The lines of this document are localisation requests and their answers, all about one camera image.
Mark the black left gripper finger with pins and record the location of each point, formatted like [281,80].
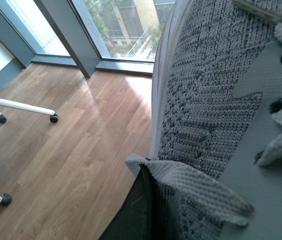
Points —
[135,218]

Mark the grey sneaker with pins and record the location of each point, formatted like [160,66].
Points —
[215,165]

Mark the white office chair base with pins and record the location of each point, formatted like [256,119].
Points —
[23,107]

